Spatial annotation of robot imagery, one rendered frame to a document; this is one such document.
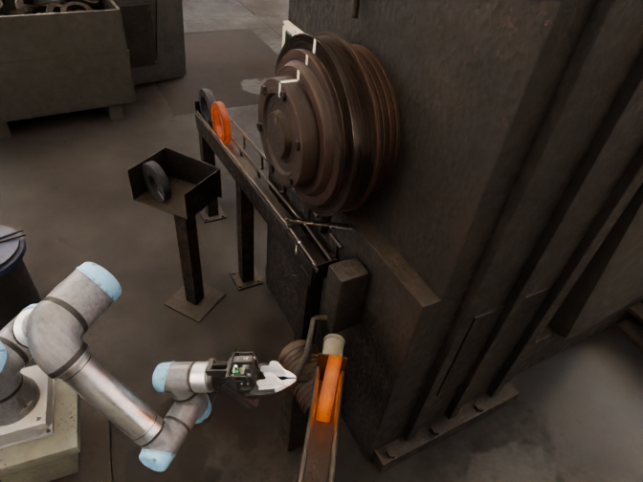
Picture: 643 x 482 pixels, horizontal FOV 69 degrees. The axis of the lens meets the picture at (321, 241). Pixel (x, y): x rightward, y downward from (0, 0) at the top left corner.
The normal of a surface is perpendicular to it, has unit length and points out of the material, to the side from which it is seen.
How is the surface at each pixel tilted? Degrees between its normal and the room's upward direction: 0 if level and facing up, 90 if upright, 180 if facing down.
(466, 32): 90
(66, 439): 0
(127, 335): 0
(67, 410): 0
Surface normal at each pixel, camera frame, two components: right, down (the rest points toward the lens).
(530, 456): 0.10, -0.74
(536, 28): -0.88, 0.25
